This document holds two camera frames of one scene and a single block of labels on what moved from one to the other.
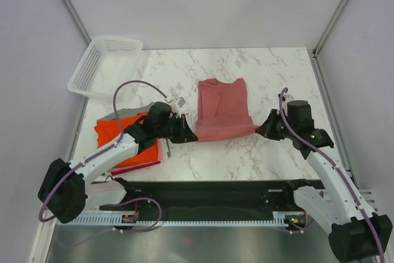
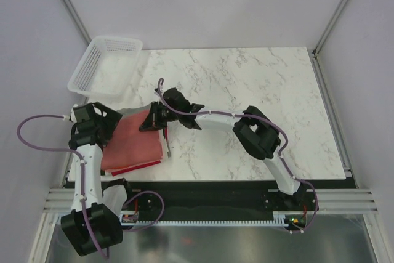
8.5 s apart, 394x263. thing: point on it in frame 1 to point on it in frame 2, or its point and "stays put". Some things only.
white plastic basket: (107, 67) stays put
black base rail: (206, 200) stays put
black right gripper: (267, 129) to (152, 121)
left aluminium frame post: (68, 1) stays put
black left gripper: (185, 134) to (111, 119)
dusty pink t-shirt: (223, 111) to (130, 146)
